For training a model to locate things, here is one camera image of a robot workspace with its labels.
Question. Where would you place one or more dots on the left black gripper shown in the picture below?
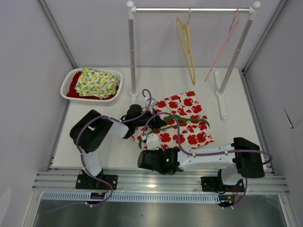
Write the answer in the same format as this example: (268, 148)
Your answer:
(156, 122)

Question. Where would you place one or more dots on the green hanger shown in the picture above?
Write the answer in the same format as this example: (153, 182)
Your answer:
(194, 132)

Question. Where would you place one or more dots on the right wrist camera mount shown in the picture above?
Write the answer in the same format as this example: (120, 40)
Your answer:
(151, 142)

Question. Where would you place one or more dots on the red poppy floral skirt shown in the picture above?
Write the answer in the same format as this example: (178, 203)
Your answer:
(184, 105)

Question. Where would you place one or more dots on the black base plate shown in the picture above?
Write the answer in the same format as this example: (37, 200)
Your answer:
(215, 184)
(85, 182)

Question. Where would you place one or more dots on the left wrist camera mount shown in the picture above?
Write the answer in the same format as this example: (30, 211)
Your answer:
(150, 103)

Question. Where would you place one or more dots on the aluminium mounting rail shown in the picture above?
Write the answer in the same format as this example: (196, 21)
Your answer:
(145, 181)

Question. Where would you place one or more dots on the red folded cloth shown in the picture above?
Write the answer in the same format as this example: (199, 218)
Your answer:
(72, 91)

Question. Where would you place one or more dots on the pink hanger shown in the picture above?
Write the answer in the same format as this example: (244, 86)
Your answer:
(229, 34)

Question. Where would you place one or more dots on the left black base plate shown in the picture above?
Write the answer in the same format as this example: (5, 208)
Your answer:
(85, 182)

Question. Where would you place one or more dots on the lemon print folded cloth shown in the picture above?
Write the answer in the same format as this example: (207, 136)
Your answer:
(99, 83)

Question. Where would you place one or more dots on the white perforated plastic basket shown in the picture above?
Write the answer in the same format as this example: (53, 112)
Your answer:
(102, 102)

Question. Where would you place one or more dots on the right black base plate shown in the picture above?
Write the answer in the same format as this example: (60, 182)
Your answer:
(215, 184)

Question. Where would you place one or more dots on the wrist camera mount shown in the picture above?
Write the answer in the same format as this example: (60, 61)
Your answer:
(150, 103)
(151, 142)

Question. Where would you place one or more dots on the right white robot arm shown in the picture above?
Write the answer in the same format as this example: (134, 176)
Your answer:
(233, 162)

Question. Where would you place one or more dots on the white slotted cable duct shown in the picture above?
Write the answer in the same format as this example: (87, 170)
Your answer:
(133, 197)

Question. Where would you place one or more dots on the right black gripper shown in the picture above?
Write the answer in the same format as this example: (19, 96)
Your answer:
(160, 150)

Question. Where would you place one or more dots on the yellow hanger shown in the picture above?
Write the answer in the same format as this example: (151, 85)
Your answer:
(185, 40)

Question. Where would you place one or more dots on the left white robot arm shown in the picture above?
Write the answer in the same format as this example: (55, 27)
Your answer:
(90, 131)

